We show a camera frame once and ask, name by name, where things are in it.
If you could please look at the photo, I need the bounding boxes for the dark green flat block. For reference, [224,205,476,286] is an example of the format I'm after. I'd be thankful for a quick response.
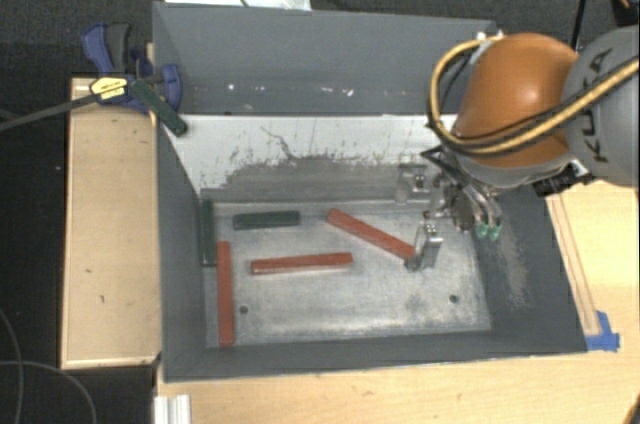
[199,198,217,268]
[231,209,303,232]

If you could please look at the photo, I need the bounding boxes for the black cylinder on white bracket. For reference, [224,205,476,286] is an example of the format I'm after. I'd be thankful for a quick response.
[530,160,596,199]

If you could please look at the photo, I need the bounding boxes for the red-brown flat block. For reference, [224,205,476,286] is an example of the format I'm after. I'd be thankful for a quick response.
[249,251,355,277]
[325,207,418,261]
[215,240,237,348]

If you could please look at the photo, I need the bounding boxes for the pale wood board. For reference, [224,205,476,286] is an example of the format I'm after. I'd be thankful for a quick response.
[59,76,164,371]

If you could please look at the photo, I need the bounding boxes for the grey metal bin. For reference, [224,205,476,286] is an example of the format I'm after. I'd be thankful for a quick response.
[151,0,589,383]

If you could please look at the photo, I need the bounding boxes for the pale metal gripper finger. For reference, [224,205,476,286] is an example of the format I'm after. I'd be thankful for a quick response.
[403,219,445,273]
[394,163,432,206]

